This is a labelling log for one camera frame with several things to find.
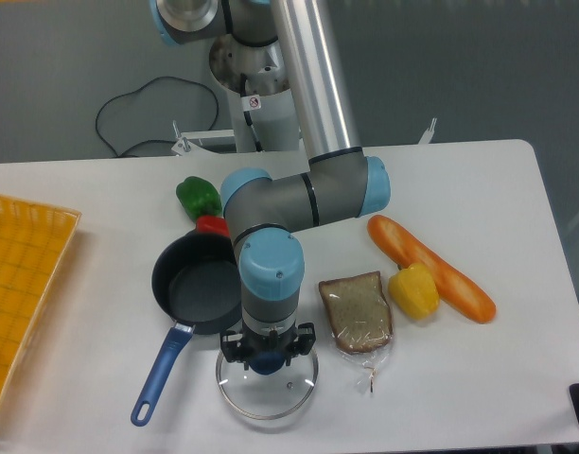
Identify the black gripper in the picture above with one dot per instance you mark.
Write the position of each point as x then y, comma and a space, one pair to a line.
287, 342

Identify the glass lid with blue knob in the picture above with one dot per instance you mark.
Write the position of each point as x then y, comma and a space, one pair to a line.
268, 397

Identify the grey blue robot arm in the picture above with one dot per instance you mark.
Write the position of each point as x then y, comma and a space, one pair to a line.
262, 213

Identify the bread slice in plastic bag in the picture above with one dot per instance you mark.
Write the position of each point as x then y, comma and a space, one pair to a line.
361, 323

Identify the red bell pepper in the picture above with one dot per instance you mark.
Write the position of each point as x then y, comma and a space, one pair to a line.
212, 224

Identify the yellow bell pepper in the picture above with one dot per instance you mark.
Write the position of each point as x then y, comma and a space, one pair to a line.
414, 291

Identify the green bell pepper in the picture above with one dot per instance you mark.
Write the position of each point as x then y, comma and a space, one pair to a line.
198, 197

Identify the orange baguette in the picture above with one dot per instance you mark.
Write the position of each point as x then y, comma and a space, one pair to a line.
455, 288

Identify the yellow woven basket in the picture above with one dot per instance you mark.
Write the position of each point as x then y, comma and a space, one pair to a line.
34, 238

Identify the dark pan with blue handle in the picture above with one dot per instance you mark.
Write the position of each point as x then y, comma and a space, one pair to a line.
195, 281

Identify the white table bracket left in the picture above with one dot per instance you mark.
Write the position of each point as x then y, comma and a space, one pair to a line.
182, 145

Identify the white table bracket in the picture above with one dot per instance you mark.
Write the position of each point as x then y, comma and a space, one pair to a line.
428, 133
182, 145

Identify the white table bracket right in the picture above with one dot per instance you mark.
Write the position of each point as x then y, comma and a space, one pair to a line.
428, 133

